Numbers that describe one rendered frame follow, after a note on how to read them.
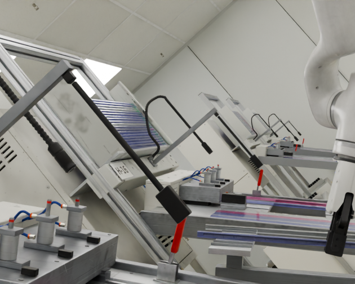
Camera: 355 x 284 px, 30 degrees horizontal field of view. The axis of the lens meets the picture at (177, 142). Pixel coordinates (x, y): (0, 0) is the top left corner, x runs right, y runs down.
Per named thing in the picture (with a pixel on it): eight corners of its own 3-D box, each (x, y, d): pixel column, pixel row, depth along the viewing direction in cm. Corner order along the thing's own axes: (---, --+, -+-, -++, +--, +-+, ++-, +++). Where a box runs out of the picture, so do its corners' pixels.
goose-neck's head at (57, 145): (78, 165, 94) (58, 140, 94) (74, 165, 92) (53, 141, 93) (69, 173, 94) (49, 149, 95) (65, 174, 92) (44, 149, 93)
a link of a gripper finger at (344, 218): (347, 180, 121) (340, 200, 124) (344, 210, 115) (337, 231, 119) (354, 181, 121) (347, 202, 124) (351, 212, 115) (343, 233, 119)
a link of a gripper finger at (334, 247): (332, 216, 122) (324, 252, 122) (333, 218, 119) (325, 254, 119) (350, 221, 122) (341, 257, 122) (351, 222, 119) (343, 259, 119)
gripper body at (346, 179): (332, 151, 128) (319, 208, 128) (337, 151, 118) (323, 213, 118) (372, 160, 127) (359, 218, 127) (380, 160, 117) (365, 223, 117)
